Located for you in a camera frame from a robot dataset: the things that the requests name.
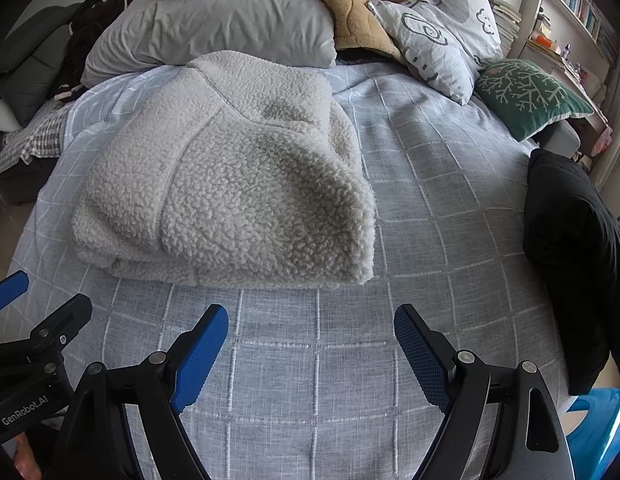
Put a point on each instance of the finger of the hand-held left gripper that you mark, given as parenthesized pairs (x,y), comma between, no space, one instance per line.
(55,325)
(7,290)

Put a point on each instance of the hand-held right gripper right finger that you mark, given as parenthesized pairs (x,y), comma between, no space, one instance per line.
(422,360)

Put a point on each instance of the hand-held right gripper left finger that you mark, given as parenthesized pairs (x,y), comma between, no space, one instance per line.
(202,355)

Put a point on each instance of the cream fleece jacket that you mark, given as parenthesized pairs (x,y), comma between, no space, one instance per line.
(230,185)

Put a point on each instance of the person's left hand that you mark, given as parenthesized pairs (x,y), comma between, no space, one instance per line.
(27,462)

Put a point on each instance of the light blue checked bed cover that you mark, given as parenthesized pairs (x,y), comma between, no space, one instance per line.
(440,210)

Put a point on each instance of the grey plaid cloth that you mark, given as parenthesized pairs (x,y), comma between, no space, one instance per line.
(35,135)

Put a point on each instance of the black garment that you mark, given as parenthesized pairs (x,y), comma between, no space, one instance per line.
(575,250)

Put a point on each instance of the blue plastic stool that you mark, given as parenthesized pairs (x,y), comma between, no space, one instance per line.
(602,425)

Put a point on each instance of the dark grey padded cloth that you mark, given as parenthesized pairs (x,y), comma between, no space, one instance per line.
(25,55)

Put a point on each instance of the grey upholstered seat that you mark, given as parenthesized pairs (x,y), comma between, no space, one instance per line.
(560,137)

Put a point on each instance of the black cloth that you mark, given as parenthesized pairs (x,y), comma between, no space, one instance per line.
(90,30)

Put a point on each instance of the green branch print pillow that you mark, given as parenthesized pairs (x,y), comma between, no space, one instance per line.
(525,95)

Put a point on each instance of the white pillow with grey print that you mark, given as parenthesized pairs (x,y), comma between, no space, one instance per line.
(440,25)

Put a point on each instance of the white bookshelf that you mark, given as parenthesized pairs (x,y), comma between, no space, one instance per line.
(580,60)

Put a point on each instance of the stack of books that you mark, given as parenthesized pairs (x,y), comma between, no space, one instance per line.
(505,17)

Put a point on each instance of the row of books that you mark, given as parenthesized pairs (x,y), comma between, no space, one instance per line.
(580,0)

